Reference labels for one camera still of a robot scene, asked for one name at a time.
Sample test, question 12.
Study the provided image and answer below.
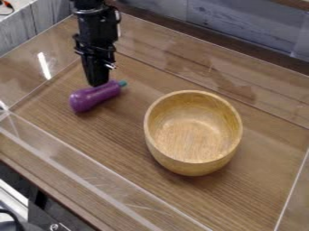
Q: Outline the clear acrylic tray enclosure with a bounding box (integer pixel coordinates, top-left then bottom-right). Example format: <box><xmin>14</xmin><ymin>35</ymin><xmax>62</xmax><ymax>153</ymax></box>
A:
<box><xmin>0</xmin><ymin>16</ymin><xmax>309</xmax><ymax>231</ymax></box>

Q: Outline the wooden bowl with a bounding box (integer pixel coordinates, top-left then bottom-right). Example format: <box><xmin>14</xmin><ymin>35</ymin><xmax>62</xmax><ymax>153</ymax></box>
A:
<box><xmin>143</xmin><ymin>90</ymin><xmax>244</xmax><ymax>176</ymax></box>

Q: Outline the black cable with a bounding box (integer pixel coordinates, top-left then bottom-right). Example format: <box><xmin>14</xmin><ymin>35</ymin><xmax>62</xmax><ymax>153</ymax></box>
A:
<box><xmin>0</xmin><ymin>208</ymin><xmax>24</xmax><ymax>231</ymax></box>

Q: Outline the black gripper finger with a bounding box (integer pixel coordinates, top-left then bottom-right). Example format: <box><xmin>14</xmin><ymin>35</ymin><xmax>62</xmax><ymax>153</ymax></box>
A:
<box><xmin>94</xmin><ymin>63</ymin><xmax>117</xmax><ymax>87</ymax></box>
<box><xmin>81</xmin><ymin>56</ymin><xmax>95</xmax><ymax>87</ymax></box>

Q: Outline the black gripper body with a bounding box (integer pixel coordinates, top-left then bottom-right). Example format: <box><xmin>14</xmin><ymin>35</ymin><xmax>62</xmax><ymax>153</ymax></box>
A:
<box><xmin>74</xmin><ymin>6</ymin><xmax>122</xmax><ymax>69</ymax></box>

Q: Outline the white cabinet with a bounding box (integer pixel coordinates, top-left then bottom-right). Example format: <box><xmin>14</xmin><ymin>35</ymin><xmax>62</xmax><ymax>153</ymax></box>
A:
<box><xmin>0</xmin><ymin>0</ymin><xmax>73</xmax><ymax>57</ymax></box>

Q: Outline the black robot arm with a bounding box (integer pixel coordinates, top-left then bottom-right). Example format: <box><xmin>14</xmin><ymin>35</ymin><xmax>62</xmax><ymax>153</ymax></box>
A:
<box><xmin>70</xmin><ymin>0</ymin><xmax>122</xmax><ymax>87</ymax></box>

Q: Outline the purple toy eggplant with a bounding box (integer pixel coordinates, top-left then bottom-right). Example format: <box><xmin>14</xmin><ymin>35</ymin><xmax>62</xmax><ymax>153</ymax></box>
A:
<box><xmin>69</xmin><ymin>80</ymin><xmax>127</xmax><ymax>113</ymax></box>

